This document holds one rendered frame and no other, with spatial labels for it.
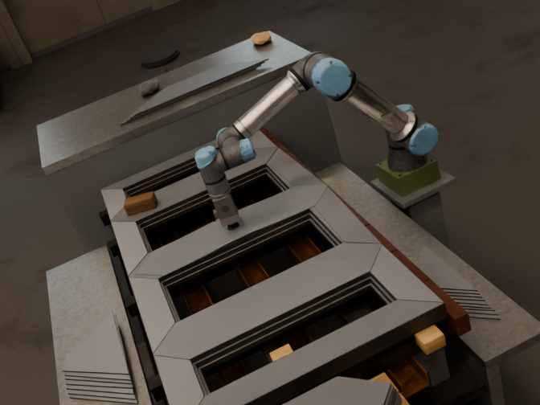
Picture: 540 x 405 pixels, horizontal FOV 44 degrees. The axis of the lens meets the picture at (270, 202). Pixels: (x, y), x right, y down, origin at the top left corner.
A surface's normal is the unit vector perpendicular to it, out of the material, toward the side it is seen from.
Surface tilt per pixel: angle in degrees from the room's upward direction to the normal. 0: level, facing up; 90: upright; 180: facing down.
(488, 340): 0
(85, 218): 90
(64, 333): 0
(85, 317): 0
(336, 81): 82
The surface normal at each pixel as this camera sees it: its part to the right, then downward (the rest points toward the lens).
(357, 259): -0.29, -0.82
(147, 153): 0.34, 0.40
